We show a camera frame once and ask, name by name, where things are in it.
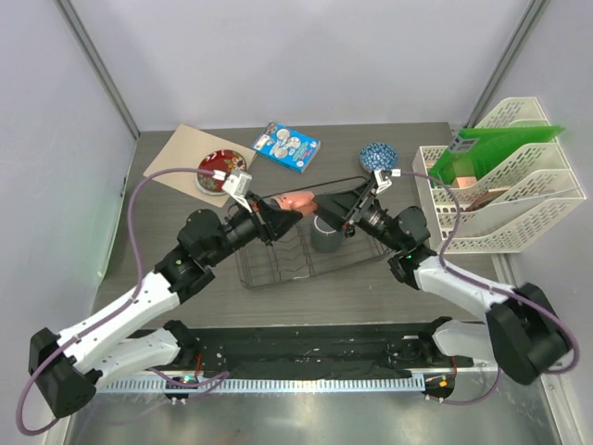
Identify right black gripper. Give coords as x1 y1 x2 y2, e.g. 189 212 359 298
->
310 179 404 253

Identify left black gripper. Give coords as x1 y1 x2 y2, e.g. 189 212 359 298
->
206 190 301 266

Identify blue red patterned bowl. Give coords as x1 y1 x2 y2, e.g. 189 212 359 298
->
360 142 398 172

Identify dark red plate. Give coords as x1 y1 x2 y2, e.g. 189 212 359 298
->
196 150 247 195

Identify pink mug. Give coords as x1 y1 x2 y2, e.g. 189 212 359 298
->
270 190 317 216

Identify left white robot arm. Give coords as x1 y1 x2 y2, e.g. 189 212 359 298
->
29 195 304 419

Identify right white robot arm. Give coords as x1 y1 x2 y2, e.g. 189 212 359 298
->
313 183 578 385

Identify grey mug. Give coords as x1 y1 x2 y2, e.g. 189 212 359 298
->
310 216 342 253

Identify brown items in organizer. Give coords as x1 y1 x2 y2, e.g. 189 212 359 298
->
453 176 510 212

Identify beige board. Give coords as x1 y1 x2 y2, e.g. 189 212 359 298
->
143 124 256 208

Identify green plastic folder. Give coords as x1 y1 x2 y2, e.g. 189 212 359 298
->
428 125 565 185

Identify white file organizer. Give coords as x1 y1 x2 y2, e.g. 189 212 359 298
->
411 95 587 255

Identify blue picture box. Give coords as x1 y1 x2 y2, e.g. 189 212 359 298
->
250 121 322 173

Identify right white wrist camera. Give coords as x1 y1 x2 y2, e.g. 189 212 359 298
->
372 169 401 196

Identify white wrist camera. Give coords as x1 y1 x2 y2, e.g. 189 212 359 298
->
372 169 401 196
213 170 252 209

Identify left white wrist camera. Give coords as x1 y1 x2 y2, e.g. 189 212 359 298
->
213 170 252 209

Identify black wire dish rack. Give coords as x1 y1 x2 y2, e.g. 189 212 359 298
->
234 175 389 290

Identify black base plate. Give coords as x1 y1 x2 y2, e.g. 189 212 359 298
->
142 324 475 373

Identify white slotted cable duct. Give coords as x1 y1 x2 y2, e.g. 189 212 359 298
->
97 374 425 395

